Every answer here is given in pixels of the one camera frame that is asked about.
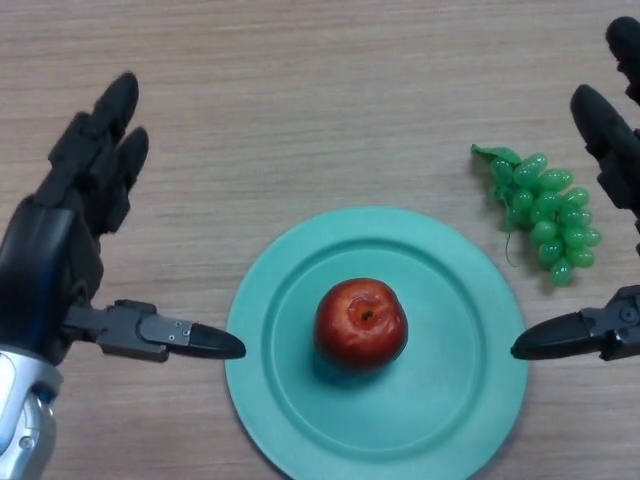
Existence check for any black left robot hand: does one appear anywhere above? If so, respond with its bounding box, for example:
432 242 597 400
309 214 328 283
0 72 247 369

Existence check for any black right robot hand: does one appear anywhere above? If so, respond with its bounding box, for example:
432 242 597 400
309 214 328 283
509 16 640 362

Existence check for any red apple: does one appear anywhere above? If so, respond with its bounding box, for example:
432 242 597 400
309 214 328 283
313 279 409 371

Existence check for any green round plate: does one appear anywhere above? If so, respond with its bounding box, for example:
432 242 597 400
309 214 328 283
224 207 529 480

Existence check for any green grape bunch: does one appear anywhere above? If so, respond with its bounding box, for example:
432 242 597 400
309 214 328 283
470 143 603 290

